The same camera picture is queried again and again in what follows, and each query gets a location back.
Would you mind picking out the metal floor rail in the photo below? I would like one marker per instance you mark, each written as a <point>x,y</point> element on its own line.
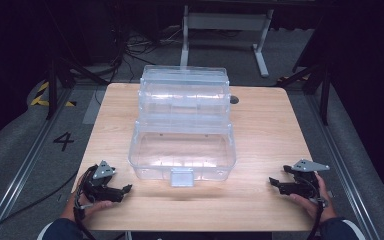
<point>23,166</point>
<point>343,160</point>

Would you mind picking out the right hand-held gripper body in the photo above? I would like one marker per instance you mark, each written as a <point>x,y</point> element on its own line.
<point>305,185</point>

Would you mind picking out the person's right hand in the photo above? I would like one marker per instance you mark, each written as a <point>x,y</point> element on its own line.
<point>323,208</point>

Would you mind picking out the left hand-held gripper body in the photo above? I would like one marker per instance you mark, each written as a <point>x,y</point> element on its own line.
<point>101,188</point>

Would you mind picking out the black metal stand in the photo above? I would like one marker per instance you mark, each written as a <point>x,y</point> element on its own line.
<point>52,86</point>
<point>323,90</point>

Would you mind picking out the person's left hand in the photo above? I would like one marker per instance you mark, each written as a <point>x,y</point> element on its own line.
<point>76,206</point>

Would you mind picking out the yellow black floor tape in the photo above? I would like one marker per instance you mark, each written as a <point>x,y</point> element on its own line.
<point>40,98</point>

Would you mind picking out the clear plastic storage box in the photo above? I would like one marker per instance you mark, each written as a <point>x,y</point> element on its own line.
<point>183,156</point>

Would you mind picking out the white metal table frame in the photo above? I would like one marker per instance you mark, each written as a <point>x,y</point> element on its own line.
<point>226,21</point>

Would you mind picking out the black table grommet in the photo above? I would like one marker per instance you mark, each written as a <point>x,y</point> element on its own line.
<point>234,99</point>

